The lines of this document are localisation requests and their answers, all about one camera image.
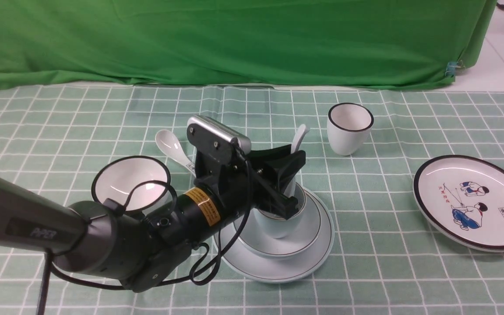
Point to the white black-rimmed bowl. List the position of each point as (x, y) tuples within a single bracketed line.
[(133, 173)]

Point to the white black-rimmed cup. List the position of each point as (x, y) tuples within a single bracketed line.
[(348, 126)]

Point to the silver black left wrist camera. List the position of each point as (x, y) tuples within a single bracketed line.
[(217, 145)]

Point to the pale blue small cup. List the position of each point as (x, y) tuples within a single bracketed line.
[(278, 227)]

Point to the pale blue gold-rimmed plate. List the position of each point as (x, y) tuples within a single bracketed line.
[(271, 270)]

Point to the black-rimmed illustrated plate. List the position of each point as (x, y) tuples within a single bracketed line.
[(463, 198)]

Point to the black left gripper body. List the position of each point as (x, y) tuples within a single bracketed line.
[(239, 182)]

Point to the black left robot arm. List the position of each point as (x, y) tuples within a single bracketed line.
[(102, 239)]

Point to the green backdrop cloth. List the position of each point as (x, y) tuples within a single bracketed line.
[(380, 44)]

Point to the green checkered tablecloth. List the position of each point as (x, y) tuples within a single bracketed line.
[(386, 258)]

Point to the white spoon with characters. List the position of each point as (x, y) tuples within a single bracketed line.
[(171, 147)]

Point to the plain white ceramic spoon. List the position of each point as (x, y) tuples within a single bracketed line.
[(297, 144)]

